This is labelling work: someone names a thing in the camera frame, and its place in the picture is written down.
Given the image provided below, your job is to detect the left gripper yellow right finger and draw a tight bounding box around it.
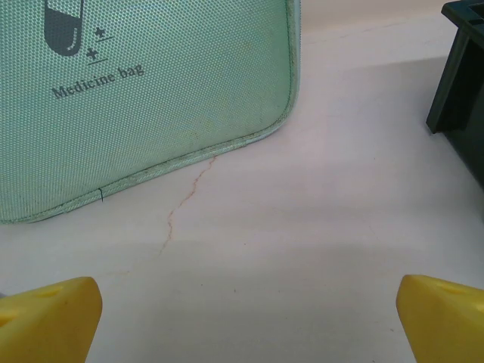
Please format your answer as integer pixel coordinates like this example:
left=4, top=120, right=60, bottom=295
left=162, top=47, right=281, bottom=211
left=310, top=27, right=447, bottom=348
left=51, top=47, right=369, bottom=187
left=396, top=274, right=484, bottom=363

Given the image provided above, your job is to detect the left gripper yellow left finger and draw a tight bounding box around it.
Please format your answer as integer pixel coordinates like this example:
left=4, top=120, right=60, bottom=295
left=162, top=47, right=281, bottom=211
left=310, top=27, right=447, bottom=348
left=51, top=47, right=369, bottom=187
left=0, top=276, right=103, bottom=363

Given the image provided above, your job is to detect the black plastic container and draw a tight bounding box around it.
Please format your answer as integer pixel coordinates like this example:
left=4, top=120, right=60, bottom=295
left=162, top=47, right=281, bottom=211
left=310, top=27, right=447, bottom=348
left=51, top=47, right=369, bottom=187
left=426, top=0, right=484, bottom=181

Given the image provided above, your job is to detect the mint green medicine bag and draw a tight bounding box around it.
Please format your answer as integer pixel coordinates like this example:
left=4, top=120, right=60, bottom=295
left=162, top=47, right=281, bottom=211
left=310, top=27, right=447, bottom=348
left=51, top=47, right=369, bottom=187
left=0, top=0, right=302, bottom=224

